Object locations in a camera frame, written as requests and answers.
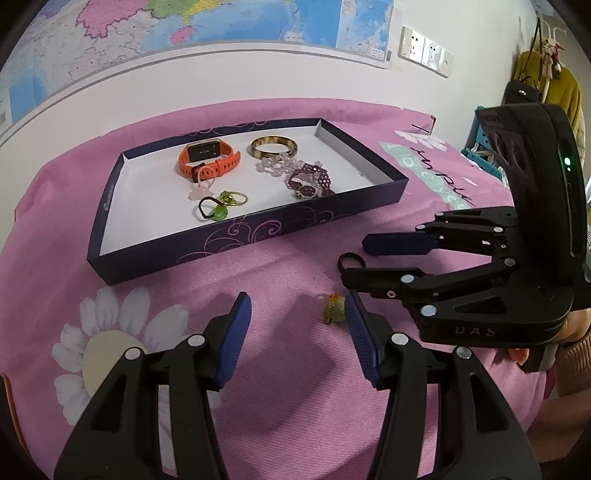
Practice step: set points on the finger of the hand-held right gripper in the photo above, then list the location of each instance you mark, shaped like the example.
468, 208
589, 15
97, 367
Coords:
374, 279
397, 243

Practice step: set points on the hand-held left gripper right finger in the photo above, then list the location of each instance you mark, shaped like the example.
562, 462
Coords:
362, 334

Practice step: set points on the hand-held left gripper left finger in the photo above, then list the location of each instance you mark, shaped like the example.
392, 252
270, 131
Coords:
235, 332

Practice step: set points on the purple patterned cardboard box tray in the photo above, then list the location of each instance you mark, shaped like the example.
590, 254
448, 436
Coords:
152, 212

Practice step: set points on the person's right forearm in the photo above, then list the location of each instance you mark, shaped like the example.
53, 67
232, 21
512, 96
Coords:
575, 369

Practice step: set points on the person's right hand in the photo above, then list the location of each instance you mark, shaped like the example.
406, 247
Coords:
579, 327

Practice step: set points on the pink floral blanket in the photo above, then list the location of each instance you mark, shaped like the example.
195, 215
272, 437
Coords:
286, 392

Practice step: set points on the blue plastic rack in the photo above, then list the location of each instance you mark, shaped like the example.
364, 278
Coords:
482, 138

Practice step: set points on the black handbag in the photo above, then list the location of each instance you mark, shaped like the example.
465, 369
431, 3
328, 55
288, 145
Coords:
524, 94

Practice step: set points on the yellow coat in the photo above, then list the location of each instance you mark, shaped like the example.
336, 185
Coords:
565, 92

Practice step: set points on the white coat stand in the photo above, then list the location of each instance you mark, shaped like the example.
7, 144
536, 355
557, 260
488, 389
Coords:
548, 83

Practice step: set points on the amber brown bangle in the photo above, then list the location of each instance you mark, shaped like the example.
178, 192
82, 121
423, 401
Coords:
258, 148

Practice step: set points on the orange smart watch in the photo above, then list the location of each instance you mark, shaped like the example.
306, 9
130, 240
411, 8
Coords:
217, 164

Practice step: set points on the person's leg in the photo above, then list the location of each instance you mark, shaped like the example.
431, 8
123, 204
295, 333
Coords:
563, 424

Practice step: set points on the orange object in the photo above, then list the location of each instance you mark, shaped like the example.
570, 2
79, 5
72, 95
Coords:
9, 406

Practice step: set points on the white wall socket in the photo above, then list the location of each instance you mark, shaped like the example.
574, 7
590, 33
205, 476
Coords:
411, 44
431, 54
445, 62

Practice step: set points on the colourful wall map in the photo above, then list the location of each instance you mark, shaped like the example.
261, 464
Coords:
184, 32

